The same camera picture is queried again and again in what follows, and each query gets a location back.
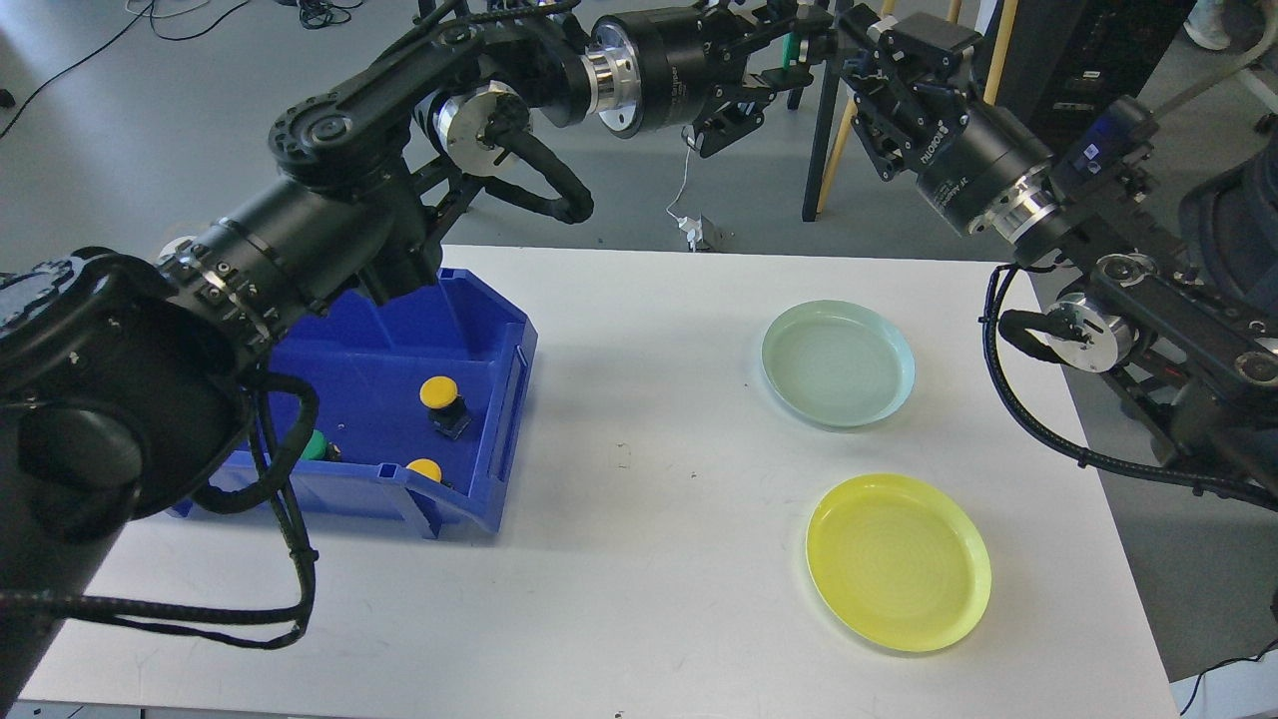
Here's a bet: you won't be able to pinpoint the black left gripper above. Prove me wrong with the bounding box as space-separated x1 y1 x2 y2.
584 1 835 158

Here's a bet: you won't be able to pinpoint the black office chair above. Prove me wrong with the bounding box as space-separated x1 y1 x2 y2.
1178 143 1277 314

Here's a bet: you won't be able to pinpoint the wooden easel legs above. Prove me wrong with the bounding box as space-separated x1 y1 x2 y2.
817 0 1019 215

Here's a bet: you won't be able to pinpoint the light green plate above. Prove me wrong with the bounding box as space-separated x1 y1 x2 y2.
760 300 918 429

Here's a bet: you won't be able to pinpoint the black floor cables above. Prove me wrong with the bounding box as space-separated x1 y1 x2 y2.
0 0 420 111

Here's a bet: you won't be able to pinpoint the green push button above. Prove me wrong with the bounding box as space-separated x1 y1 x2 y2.
782 31 808 70

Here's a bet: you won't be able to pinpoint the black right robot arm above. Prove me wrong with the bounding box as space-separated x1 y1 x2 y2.
835 4 1275 510

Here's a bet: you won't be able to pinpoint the yellow push button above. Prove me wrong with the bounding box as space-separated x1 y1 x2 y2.
418 374 473 441

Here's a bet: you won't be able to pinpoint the white cable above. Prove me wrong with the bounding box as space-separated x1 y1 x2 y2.
666 125 700 223

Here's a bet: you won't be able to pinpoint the yellow plate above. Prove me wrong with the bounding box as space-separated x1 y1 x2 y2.
804 473 993 654

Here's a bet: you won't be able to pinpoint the black tripod right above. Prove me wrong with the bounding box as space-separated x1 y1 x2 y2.
803 38 840 223

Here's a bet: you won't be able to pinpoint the blue plastic storage bin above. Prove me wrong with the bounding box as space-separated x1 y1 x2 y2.
170 268 538 540

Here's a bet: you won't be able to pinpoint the white power adapter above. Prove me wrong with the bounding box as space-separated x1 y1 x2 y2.
676 215 734 252

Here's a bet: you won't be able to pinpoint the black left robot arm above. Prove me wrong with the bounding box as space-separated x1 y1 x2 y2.
3 1 835 709

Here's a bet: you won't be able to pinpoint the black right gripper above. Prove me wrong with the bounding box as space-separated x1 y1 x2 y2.
837 5 1059 240

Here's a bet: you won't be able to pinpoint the green button front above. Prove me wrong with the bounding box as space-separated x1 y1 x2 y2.
300 429 341 461

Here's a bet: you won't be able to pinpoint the yellow button front edge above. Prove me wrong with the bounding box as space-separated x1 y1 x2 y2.
405 457 452 487

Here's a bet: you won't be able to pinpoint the black computer tower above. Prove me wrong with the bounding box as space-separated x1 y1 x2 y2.
994 1 1194 152

